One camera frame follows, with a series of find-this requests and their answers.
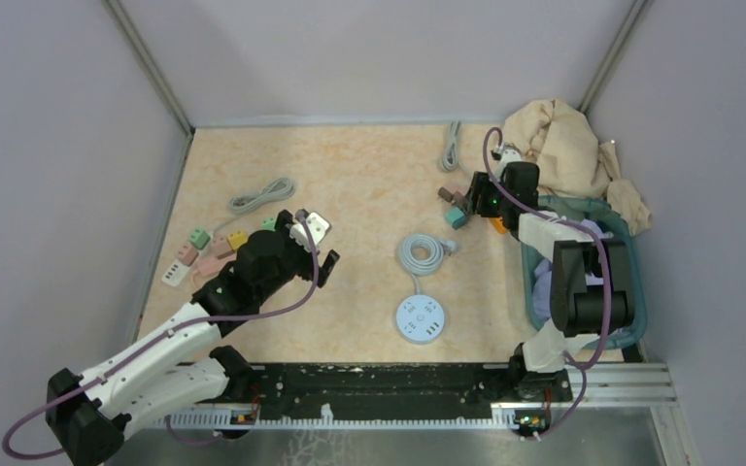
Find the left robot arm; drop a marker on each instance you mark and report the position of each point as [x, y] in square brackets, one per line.
[92, 413]

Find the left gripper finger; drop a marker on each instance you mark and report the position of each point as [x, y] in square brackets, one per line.
[321, 276]
[329, 262]

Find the brown plug adapter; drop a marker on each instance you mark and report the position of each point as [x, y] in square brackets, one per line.
[220, 247]

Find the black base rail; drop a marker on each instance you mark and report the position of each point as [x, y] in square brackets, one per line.
[395, 391]

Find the pink adapter on strip end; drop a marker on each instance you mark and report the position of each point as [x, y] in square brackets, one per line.
[187, 254]

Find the yellow plug adapter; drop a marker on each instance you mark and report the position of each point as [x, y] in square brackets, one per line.
[237, 239]

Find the round blue socket hub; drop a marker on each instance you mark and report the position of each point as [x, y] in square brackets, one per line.
[420, 319]

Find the teal plastic basket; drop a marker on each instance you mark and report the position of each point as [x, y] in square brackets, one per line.
[609, 221]

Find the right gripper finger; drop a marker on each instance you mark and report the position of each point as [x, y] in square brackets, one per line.
[476, 186]
[468, 208]

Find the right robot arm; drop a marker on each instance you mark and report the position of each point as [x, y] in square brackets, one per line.
[591, 286]

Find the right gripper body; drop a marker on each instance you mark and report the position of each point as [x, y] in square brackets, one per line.
[493, 202]

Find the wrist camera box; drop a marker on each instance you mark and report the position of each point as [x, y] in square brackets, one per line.
[505, 154]
[311, 231]

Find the beige cloth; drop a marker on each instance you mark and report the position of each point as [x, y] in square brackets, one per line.
[572, 161]

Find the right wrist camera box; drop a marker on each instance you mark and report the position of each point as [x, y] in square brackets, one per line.
[505, 154]

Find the pink power strip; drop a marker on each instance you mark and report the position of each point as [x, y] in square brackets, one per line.
[211, 265]

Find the orange power strip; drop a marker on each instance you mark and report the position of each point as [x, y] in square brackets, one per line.
[498, 225]

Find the lavender cloth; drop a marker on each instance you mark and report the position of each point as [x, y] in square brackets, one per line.
[543, 277]

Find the pink plug adapter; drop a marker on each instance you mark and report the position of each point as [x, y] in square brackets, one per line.
[460, 198]
[448, 191]

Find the white usb charger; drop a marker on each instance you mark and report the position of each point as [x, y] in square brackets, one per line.
[175, 273]

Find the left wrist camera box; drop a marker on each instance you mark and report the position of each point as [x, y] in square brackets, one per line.
[311, 231]

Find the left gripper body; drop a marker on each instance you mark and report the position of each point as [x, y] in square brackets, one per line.
[302, 261]

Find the green plug adapter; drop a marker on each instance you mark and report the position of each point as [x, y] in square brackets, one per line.
[269, 224]
[199, 238]

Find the teal plug adapter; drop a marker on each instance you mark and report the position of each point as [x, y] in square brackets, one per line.
[456, 218]

